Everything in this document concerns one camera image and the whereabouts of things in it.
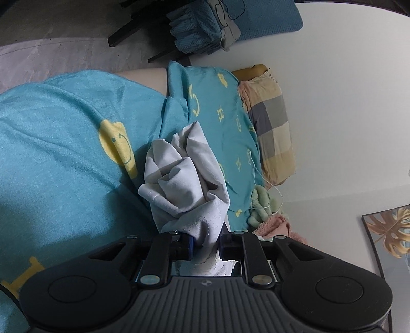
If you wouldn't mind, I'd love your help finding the grey cloth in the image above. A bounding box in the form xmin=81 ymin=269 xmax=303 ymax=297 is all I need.
xmin=221 ymin=0 xmax=241 ymax=52

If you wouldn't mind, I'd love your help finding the pink plush blanket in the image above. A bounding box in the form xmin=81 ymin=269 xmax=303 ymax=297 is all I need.
xmin=253 ymin=214 xmax=308 ymax=244

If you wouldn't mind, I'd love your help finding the pale grey t-shirt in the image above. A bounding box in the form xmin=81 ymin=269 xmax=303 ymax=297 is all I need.
xmin=138 ymin=121 xmax=233 ymax=276

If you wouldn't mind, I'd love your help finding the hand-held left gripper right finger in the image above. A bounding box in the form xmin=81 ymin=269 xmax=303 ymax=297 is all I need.
xmin=218 ymin=231 xmax=321 ymax=286

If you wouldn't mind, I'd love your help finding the framed wall picture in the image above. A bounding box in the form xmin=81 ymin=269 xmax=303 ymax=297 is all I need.
xmin=362 ymin=205 xmax=410 ymax=333

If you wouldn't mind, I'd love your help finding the white mattress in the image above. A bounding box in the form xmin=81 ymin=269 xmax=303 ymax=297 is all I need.
xmin=115 ymin=67 xmax=168 ymax=97

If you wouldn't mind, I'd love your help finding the green plush blanket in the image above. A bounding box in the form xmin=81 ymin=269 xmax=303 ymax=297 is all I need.
xmin=248 ymin=187 xmax=284 ymax=229

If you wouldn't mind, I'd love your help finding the teal printed bed sheet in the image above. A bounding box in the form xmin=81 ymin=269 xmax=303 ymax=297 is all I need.
xmin=0 ymin=61 xmax=266 ymax=333

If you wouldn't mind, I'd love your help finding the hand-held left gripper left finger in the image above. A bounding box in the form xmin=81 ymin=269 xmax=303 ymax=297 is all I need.
xmin=86 ymin=232 xmax=196 ymax=286

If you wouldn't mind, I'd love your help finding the checked pillow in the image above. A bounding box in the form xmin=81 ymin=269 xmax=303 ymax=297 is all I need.
xmin=239 ymin=72 xmax=297 ymax=186

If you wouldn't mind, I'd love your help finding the white charging cable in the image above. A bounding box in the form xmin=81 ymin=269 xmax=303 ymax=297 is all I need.
xmin=247 ymin=150 xmax=284 ymax=215

